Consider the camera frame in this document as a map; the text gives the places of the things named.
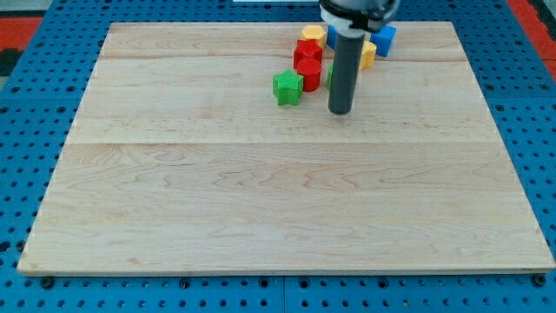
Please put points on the green star block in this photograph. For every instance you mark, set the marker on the green star block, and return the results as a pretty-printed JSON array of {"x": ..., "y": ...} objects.
[{"x": 287, "y": 87}]

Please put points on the black white robot arm end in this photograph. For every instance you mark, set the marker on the black white robot arm end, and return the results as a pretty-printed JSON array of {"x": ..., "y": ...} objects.
[{"x": 352, "y": 18}]

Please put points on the red star block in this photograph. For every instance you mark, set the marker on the red star block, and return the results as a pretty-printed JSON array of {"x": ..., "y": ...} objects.
[{"x": 307, "y": 49}]

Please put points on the red cylinder block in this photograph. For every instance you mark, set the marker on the red cylinder block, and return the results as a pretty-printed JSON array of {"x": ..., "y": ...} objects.
[{"x": 310, "y": 69}]

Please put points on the light wooden board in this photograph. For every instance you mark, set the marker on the light wooden board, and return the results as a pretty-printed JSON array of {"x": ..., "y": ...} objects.
[{"x": 180, "y": 162}]

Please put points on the green block behind rod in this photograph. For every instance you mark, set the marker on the green block behind rod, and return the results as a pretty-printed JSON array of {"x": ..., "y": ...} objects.
[{"x": 330, "y": 76}]

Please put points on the yellow hexagon block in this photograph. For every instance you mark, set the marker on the yellow hexagon block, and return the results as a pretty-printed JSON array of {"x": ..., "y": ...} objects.
[{"x": 316, "y": 33}]

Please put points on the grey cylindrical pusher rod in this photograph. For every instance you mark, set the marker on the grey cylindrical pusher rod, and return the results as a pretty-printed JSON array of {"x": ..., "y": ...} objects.
[{"x": 347, "y": 58}]

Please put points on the blue block left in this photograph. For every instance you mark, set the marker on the blue block left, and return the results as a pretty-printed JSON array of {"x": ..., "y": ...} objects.
[{"x": 331, "y": 37}]

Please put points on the yellow block right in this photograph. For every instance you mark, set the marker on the yellow block right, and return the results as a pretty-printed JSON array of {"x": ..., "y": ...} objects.
[{"x": 368, "y": 53}]

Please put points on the blue cube block right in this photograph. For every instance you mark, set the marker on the blue cube block right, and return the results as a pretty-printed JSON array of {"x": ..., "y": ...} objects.
[{"x": 383, "y": 40}]

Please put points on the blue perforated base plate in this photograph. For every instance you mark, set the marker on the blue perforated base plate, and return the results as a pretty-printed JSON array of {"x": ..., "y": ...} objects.
[{"x": 40, "y": 99}]

